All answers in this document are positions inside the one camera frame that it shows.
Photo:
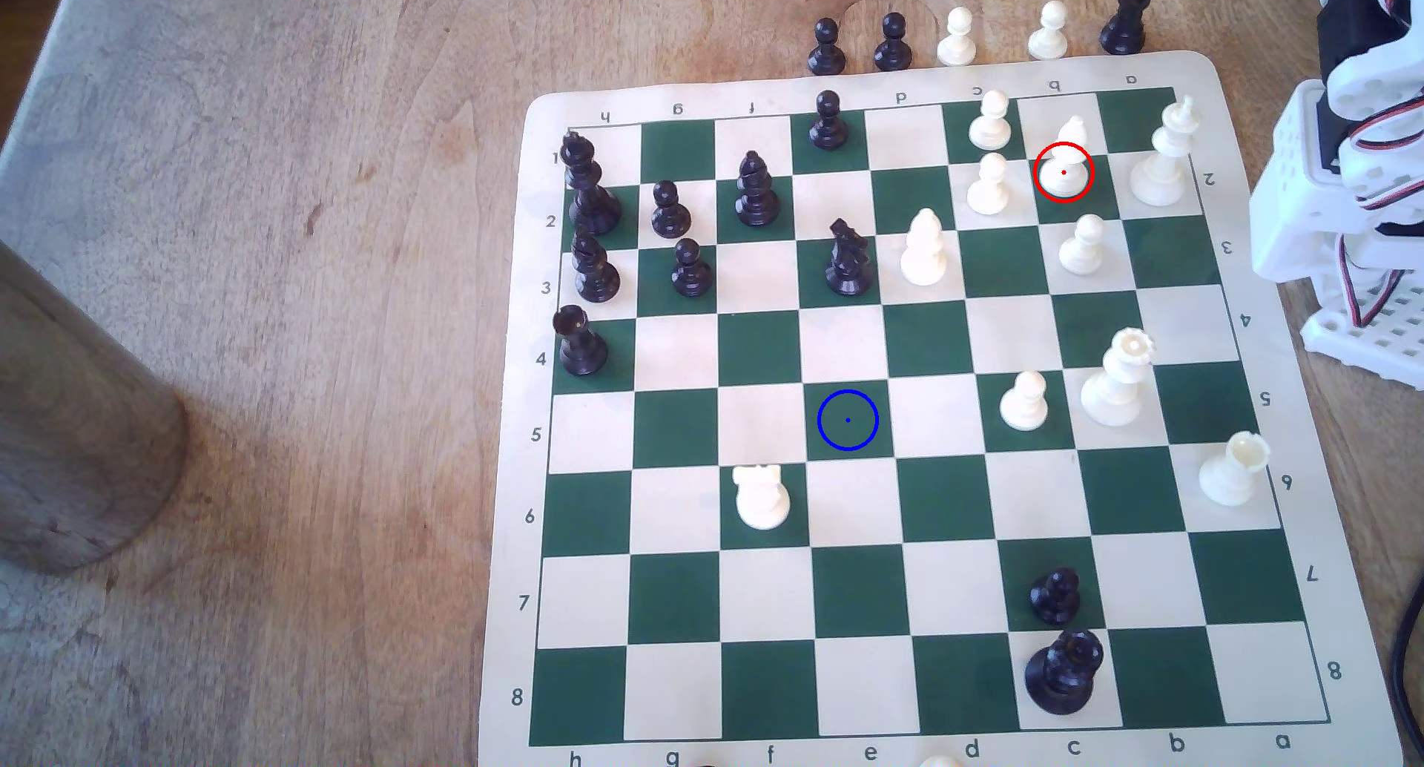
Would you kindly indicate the white bishop chess piece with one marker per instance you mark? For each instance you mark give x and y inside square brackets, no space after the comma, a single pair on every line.
[923,257]
[1065,177]

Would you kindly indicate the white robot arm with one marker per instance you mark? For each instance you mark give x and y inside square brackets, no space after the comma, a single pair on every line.
[1291,188]

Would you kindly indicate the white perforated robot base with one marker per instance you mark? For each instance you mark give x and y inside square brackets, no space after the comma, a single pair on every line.
[1335,339]

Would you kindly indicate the black pawn chess piece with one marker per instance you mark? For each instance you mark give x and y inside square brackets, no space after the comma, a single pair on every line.
[828,127]
[691,275]
[892,50]
[825,55]
[670,217]
[1055,600]

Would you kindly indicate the black rook chess piece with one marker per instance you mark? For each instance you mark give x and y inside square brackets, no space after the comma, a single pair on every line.
[581,346]
[1125,27]

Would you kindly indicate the green and white chess mat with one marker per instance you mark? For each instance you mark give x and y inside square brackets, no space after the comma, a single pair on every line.
[843,344]

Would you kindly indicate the black bishop chess piece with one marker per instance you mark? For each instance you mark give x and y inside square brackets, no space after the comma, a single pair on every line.
[757,197]

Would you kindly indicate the black king chess piece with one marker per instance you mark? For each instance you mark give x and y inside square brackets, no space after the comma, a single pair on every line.
[590,202]

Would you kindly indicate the white pawn chess piece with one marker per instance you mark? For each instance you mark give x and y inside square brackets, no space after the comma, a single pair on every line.
[1048,39]
[956,46]
[989,128]
[1081,253]
[1024,407]
[987,193]

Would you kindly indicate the white queen chess piece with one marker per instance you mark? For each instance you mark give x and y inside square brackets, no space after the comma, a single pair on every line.
[1113,394]

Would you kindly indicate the black queen chess piece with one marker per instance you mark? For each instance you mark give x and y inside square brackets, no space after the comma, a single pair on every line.
[1063,678]

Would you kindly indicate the white king chess piece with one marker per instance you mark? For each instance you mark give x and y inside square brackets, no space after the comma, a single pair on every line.
[1160,172]

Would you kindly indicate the round wooden post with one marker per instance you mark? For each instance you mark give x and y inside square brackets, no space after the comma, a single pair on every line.
[78,433]

